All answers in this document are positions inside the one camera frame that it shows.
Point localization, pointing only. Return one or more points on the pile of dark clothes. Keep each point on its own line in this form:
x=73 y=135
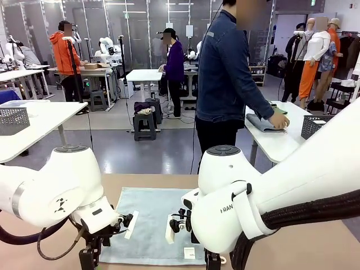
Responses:
x=142 y=108

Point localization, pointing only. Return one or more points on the mannequin in white sweater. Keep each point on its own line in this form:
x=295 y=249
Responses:
x=317 y=45

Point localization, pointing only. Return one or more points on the grey background workbench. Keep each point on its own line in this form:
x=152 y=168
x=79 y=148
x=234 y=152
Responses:
x=92 y=71

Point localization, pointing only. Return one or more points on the black trolley cart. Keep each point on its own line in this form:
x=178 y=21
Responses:
x=337 y=104

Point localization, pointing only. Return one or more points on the black camera stand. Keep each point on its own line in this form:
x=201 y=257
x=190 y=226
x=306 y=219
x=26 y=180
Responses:
x=74 y=70
x=125 y=88

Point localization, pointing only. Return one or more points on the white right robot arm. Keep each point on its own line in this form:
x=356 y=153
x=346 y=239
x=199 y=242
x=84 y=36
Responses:
x=225 y=174

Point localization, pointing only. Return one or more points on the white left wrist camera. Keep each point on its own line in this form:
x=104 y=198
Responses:
x=132 y=225

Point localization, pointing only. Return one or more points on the person in denim jacket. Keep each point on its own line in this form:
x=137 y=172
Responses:
x=222 y=70

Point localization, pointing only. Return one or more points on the person in orange hoodie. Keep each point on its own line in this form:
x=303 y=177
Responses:
x=63 y=56

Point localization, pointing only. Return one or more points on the rack of dark garments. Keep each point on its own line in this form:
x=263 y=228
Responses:
x=348 y=56

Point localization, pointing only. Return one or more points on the person's right forearm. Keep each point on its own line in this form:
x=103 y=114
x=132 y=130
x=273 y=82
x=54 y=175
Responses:
x=261 y=111

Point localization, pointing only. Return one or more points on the white background desk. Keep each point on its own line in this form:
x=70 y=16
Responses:
x=143 y=76

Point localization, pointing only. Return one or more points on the open cardboard box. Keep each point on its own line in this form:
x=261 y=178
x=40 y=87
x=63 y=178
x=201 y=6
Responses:
x=95 y=66

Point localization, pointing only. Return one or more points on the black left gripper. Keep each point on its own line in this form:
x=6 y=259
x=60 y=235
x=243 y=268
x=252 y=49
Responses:
x=89 y=258

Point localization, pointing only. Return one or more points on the mannequin in orange shirt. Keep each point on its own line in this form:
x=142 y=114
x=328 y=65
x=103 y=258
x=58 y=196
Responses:
x=334 y=36

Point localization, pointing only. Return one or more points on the wooden shoe shelf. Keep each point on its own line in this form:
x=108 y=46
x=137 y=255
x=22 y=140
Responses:
x=258 y=76

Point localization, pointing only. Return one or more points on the white wall panel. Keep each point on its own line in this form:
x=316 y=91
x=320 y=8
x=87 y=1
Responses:
x=189 y=31

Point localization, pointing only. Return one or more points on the person in purple hoodie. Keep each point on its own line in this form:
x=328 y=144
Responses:
x=175 y=62

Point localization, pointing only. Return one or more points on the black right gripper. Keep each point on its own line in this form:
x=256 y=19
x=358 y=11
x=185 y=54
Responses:
x=213 y=260

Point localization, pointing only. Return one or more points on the grey perforated basket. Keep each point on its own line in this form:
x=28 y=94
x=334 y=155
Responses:
x=312 y=129
x=14 y=119

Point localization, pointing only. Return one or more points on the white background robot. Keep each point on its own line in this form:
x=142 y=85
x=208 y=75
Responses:
x=12 y=53
x=106 y=42
x=199 y=47

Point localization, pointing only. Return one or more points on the person in grey jacket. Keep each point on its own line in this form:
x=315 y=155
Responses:
x=29 y=56

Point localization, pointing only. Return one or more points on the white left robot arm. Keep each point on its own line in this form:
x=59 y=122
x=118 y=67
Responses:
x=70 y=180

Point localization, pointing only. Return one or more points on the person's right hand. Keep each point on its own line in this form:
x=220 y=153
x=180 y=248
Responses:
x=281 y=122

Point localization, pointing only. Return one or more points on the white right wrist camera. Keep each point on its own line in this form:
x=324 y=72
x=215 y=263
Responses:
x=170 y=230

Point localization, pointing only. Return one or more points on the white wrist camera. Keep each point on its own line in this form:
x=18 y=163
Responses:
x=170 y=230
x=132 y=225

